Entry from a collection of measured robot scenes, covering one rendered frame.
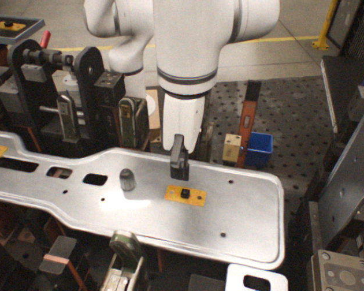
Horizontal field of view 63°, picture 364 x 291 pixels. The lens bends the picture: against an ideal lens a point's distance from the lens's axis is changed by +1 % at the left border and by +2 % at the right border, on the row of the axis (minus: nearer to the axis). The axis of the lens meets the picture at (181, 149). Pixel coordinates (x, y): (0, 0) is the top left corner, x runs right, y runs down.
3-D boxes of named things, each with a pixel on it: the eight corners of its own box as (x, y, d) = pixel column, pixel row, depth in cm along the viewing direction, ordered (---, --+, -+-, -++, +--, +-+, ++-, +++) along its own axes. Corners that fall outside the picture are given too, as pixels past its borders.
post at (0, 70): (35, 173, 105) (-19, 73, 77) (43, 163, 109) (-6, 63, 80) (48, 175, 104) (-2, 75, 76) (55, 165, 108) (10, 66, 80)
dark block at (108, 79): (119, 191, 99) (92, 84, 70) (126, 176, 104) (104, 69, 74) (133, 194, 99) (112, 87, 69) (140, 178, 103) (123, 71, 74)
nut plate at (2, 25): (-8, 27, 83) (-10, 23, 82) (2, 22, 85) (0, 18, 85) (17, 31, 81) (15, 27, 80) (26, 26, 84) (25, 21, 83)
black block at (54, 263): (68, 328, 71) (22, 279, 50) (88, 283, 78) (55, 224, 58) (99, 336, 70) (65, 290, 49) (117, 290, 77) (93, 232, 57)
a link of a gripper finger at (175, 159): (181, 112, 45) (181, 138, 49) (169, 149, 40) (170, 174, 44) (189, 114, 45) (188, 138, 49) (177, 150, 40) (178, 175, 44)
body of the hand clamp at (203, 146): (184, 217, 92) (185, 134, 67) (188, 200, 97) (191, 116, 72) (202, 222, 91) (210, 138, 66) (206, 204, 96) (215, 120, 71)
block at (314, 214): (275, 310, 74) (314, 254, 52) (275, 264, 82) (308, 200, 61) (288, 313, 73) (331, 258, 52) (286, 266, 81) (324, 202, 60)
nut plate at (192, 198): (163, 199, 61) (163, 196, 60) (168, 185, 63) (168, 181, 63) (203, 206, 59) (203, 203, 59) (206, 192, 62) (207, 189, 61)
